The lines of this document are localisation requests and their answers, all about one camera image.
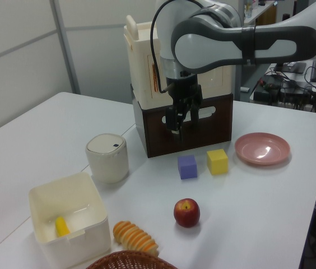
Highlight purple cube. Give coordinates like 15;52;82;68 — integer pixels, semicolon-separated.
177;154;198;180

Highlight wooden cabinet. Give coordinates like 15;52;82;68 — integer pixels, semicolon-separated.
255;4;277;25

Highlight brown wicker basket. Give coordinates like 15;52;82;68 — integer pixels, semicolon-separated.
85;251;180;269

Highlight pink plate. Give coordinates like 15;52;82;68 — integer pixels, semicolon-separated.
234;132;291;166

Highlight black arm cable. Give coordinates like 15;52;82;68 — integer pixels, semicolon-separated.
150;0;203;94

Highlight cream plastic storage box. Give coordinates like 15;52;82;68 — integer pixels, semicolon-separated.
123;15;233;109

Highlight yellow cube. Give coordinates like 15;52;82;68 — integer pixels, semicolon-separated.
206;149;229;176

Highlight black monitor base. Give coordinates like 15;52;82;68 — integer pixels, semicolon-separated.
273;62;307;75

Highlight yellow toy banana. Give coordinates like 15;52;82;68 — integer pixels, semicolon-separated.
55;216;71;237

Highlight orange striped toy bread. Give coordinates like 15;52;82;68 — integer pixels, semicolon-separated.
112;220;159;257

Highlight dark brown crate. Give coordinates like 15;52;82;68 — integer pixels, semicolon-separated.
133;93;234;159

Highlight white open plastic bin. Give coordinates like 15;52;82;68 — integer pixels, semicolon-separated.
28;171;111;263

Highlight red toy apple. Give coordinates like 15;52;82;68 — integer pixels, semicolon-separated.
173;198;201;228

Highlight white cylindrical lidded container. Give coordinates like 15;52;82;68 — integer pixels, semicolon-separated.
85;133;129;184

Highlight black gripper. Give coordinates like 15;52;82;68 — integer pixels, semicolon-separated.
165;73;203;136

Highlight black electronics box with cables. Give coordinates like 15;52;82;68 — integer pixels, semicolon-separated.
252;72;316;112

